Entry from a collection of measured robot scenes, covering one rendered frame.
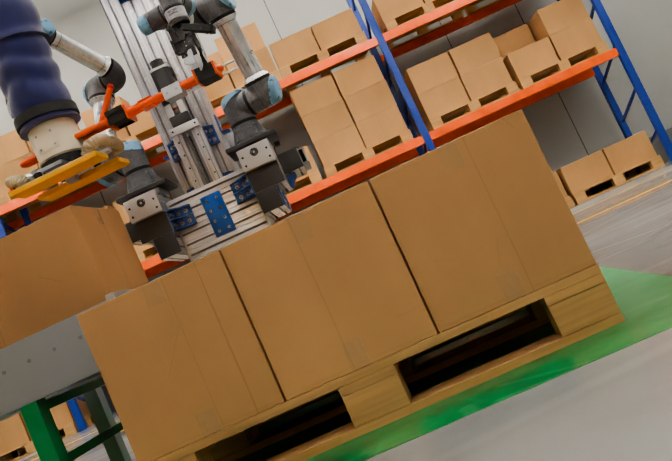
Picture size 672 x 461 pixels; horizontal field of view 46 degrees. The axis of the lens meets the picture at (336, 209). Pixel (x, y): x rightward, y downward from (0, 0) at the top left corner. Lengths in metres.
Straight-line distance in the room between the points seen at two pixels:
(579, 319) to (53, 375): 1.57
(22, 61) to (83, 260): 0.75
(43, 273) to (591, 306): 1.74
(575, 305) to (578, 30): 8.98
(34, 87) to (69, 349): 0.94
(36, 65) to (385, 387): 1.73
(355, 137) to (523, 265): 8.25
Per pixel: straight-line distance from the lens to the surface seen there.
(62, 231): 2.74
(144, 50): 3.69
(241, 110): 3.34
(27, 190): 2.87
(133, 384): 2.03
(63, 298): 2.75
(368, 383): 1.90
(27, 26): 3.04
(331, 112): 10.10
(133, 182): 3.38
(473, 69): 10.34
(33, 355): 2.63
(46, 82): 2.96
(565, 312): 1.90
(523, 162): 1.89
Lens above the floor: 0.35
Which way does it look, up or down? 5 degrees up
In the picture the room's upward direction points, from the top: 24 degrees counter-clockwise
